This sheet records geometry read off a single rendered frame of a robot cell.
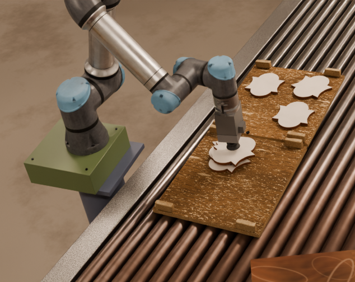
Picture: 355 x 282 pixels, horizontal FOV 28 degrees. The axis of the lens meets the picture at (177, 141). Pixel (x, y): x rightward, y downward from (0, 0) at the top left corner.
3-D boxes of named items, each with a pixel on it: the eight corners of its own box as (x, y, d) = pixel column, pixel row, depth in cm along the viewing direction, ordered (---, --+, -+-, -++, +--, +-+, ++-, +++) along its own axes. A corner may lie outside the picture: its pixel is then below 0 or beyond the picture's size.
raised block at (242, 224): (236, 229, 201) (234, 221, 200) (238, 224, 203) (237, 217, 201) (255, 233, 199) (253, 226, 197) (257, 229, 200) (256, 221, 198)
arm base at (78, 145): (59, 153, 240) (51, 131, 234) (76, 126, 251) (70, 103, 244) (99, 157, 235) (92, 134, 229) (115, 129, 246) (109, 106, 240)
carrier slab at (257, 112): (210, 131, 243) (209, 127, 242) (255, 67, 270) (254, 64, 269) (308, 147, 227) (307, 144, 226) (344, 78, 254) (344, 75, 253)
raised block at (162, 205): (155, 209, 213) (153, 202, 212) (158, 205, 215) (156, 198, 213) (172, 213, 211) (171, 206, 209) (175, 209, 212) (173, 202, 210)
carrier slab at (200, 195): (153, 212, 215) (152, 208, 214) (209, 132, 242) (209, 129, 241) (259, 238, 199) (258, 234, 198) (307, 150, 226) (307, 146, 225)
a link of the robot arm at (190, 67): (163, 70, 207) (194, 76, 202) (183, 50, 214) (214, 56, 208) (168, 92, 212) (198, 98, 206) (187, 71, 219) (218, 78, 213)
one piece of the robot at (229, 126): (241, 108, 205) (247, 151, 215) (248, 90, 211) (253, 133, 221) (209, 106, 208) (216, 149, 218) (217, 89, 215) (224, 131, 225)
